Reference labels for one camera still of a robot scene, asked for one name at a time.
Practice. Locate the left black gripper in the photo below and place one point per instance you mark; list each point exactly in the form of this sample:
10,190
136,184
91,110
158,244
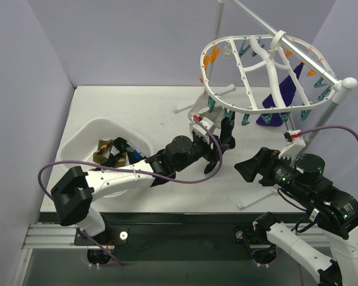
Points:
214,149

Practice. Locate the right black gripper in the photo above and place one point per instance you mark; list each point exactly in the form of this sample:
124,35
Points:
264,164

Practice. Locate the white round clip hanger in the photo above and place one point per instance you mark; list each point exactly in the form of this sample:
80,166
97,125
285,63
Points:
225,73

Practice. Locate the black blue sock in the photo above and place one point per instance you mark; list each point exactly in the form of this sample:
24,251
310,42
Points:
227,126
121,145

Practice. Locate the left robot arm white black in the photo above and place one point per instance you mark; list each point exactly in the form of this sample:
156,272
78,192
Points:
75,192

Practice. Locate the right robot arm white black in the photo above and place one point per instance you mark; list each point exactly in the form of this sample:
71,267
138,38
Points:
333,211

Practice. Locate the white sock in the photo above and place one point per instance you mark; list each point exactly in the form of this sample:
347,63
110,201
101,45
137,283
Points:
200,108

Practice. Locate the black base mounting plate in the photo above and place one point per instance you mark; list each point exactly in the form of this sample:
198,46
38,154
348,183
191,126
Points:
199,237

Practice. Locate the silver white drying rack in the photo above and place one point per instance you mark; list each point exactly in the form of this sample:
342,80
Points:
271,51

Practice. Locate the white plastic basket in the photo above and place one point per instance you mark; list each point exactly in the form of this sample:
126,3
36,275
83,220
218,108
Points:
81,145

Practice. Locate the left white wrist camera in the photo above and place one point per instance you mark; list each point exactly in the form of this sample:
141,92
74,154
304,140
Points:
201,128

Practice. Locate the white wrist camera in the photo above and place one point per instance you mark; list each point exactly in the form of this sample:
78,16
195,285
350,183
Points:
201,128
294,145

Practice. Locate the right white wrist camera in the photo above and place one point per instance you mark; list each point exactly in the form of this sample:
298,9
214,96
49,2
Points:
294,145

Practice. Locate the aluminium rail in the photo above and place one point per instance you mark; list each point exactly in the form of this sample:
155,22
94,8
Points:
49,236

